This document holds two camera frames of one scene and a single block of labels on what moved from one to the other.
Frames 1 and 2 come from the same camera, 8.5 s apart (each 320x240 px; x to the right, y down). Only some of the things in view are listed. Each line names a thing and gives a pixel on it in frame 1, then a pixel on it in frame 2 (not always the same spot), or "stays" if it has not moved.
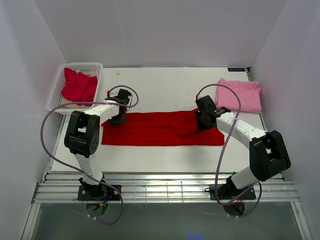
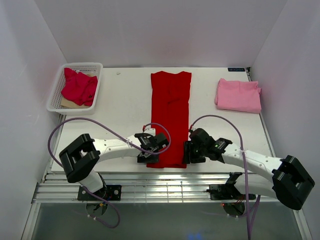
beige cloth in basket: x=64 y=100 stays
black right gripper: x=201 y=126 -> x=187 y=149
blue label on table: x=236 y=69 stays
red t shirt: x=177 y=128 -> x=170 y=96
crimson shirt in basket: x=79 y=87 stays
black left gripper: x=120 y=120 -> x=154 y=158
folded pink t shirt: x=248 y=91 stays
